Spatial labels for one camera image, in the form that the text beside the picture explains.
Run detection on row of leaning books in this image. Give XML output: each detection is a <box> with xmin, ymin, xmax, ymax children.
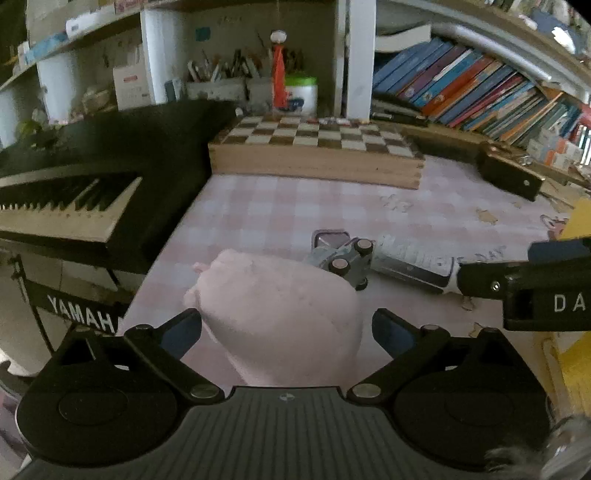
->
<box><xmin>371</xmin><ymin>36</ymin><xmax>591</xmax><ymax>155</ymax></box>

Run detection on wooden chess board box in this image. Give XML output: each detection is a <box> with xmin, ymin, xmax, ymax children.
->
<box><xmin>207</xmin><ymin>114</ymin><xmax>426</xmax><ymax>190</ymax></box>

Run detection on small green plant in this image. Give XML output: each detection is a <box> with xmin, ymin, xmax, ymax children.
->
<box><xmin>17</xmin><ymin>116</ymin><xmax>62</xmax><ymax>149</ymax></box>

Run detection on white wall shelf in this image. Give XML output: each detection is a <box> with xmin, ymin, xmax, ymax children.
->
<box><xmin>0</xmin><ymin>0</ymin><xmax>340</xmax><ymax>139</ymax></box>

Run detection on brush pen holder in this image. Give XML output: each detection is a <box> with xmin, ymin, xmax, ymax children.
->
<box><xmin>184</xmin><ymin>48</ymin><xmax>274</xmax><ymax>101</ymax></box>

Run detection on black stapler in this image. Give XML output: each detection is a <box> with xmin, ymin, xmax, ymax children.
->
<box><xmin>371</xmin><ymin>103</ymin><xmax>431</xmax><ymax>128</ymax></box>

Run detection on green lid jar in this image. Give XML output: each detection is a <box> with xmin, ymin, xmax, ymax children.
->
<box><xmin>283</xmin><ymin>76</ymin><xmax>320</xmax><ymax>117</ymax></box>

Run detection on white tissue packet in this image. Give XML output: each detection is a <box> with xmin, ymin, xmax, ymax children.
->
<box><xmin>66</xmin><ymin>13</ymin><xmax>101</xmax><ymax>38</ymax></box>

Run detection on orange red bottle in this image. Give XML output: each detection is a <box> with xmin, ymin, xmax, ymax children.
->
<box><xmin>270</xmin><ymin>30</ymin><xmax>290</xmax><ymax>112</ymax></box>

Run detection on yellow cardboard box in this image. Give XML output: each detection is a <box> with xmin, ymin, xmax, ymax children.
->
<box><xmin>534</xmin><ymin>198</ymin><xmax>591</xmax><ymax>414</ymax></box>

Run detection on grey furry object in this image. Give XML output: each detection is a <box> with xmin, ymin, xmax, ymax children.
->
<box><xmin>484</xmin><ymin>414</ymin><xmax>591</xmax><ymax>480</ymax></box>

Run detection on pink plush toy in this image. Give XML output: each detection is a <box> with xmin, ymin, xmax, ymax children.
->
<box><xmin>182</xmin><ymin>248</ymin><xmax>366</xmax><ymax>389</ymax></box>

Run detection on white bookshelf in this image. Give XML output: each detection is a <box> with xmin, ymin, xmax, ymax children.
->
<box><xmin>338</xmin><ymin>0</ymin><xmax>591</xmax><ymax>121</ymax></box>

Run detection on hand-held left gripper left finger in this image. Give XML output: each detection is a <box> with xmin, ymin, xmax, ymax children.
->
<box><xmin>54</xmin><ymin>308</ymin><xmax>228</xmax><ymax>403</ymax></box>

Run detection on black electronic keyboard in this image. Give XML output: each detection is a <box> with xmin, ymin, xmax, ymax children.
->
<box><xmin>0</xmin><ymin>99</ymin><xmax>237</xmax><ymax>274</ymax></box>

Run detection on black keyboard stand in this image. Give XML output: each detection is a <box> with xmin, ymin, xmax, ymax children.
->
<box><xmin>13</xmin><ymin>256</ymin><xmax>131</xmax><ymax>358</ymax></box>

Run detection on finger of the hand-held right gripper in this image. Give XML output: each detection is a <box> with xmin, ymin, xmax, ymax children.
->
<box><xmin>477</xmin><ymin>142</ymin><xmax>544</xmax><ymax>202</ymax></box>
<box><xmin>456</xmin><ymin>260</ymin><xmax>533</xmax><ymax>302</ymax></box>

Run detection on pink checkered tablecloth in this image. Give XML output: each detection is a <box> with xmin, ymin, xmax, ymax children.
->
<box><xmin>119</xmin><ymin>154</ymin><xmax>591</xmax><ymax>389</ymax></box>

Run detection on white box red label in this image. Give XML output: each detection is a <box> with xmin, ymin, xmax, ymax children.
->
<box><xmin>113</xmin><ymin>64</ymin><xmax>154</xmax><ymax>112</ymax></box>

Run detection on grey toy car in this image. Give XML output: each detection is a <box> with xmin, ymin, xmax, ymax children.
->
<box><xmin>307</xmin><ymin>229</ymin><xmax>376</xmax><ymax>292</ymax></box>

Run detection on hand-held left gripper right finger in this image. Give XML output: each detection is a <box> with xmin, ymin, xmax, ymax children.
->
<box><xmin>345</xmin><ymin>308</ymin><xmax>525</xmax><ymax>403</ymax></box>

